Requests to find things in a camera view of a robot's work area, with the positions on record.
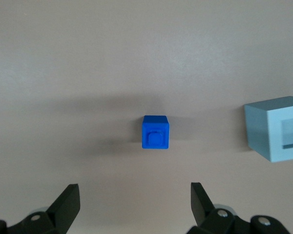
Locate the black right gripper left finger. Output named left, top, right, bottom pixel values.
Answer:
left=0, top=184, right=81, bottom=234

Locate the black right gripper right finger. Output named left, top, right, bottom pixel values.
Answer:
left=185, top=182, right=289, bottom=234

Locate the blue plastic block part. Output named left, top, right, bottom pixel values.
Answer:
left=141, top=115, right=171, bottom=150

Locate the gray hollow base block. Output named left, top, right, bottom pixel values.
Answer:
left=243, top=96, right=293, bottom=163

